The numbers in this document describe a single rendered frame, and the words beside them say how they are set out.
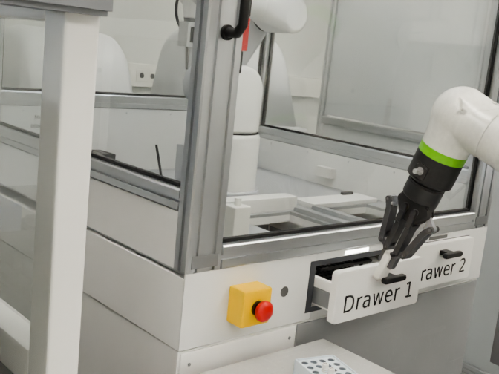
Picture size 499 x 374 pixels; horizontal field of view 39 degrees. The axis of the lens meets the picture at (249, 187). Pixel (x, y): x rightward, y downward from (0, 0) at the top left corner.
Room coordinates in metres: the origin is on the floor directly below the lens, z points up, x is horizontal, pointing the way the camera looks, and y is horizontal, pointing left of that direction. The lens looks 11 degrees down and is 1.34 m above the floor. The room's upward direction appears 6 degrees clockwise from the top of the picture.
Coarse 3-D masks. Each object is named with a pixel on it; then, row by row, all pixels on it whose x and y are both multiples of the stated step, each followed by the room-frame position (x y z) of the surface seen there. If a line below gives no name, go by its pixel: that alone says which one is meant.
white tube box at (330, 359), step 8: (296, 360) 1.22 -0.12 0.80; (304, 360) 1.23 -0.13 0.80; (312, 360) 1.23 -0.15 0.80; (320, 360) 1.24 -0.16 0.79; (328, 360) 1.25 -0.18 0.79; (336, 360) 1.25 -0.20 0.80; (296, 368) 1.22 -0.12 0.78; (304, 368) 1.19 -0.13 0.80; (312, 368) 1.21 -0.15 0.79; (320, 368) 1.20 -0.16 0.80; (336, 368) 1.21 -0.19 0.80; (344, 368) 1.22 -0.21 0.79
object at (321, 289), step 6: (372, 258) 1.62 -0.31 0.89; (318, 276) 1.44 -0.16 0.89; (318, 282) 1.42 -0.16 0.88; (324, 282) 1.41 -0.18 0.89; (330, 282) 1.40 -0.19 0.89; (318, 288) 1.42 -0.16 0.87; (324, 288) 1.41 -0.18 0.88; (318, 294) 1.42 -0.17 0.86; (324, 294) 1.41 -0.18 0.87; (312, 300) 1.43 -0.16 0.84; (318, 300) 1.42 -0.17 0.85; (324, 300) 1.40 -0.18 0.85; (324, 306) 1.40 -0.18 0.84
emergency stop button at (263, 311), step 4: (260, 304) 1.24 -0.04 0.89; (264, 304) 1.24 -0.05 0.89; (268, 304) 1.24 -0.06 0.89; (272, 304) 1.25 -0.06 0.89; (256, 308) 1.24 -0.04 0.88; (260, 308) 1.23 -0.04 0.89; (264, 308) 1.23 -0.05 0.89; (268, 308) 1.24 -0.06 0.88; (272, 308) 1.25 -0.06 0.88; (256, 312) 1.23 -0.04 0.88; (260, 312) 1.23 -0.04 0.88; (264, 312) 1.23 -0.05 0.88; (268, 312) 1.24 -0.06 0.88; (272, 312) 1.25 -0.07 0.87; (256, 316) 1.23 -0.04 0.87; (260, 316) 1.23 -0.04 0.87; (264, 316) 1.23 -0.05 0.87; (268, 316) 1.24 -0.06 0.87; (260, 320) 1.23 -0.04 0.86; (264, 320) 1.24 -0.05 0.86
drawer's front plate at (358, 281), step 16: (416, 256) 1.56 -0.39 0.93; (336, 272) 1.37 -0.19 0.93; (352, 272) 1.39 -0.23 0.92; (368, 272) 1.43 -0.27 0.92; (400, 272) 1.50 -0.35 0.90; (416, 272) 1.54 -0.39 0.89; (336, 288) 1.36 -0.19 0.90; (352, 288) 1.39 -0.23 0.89; (368, 288) 1.43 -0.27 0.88; (384, 288) 1.47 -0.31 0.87; (400, 288) 1.51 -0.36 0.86; (416, 288) 1.55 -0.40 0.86; (336, 304) 1.37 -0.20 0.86; (384, 304) 1.47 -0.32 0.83; (400, 304) 1.52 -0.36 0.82; (336, 320) 1.37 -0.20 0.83
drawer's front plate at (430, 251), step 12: (444, 240) 1.74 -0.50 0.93; (456, 240) 1.76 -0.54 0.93; (468, 240) 1.79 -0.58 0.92; (420, 252) 1.65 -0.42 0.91; (432, 252) 1.69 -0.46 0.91; (468, 252) 1.80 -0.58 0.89; (432, 264) 1.69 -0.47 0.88; (444, 264) 1.73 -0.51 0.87; (456, 264) 1.77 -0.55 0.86; (468, 264) 1.81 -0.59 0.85; (420, 276) 1.66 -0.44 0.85; (432, 276) 1.70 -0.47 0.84; (444, 276) 1.74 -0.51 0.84; (456, 276) 1.77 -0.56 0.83; (420, 288) 1.67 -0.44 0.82
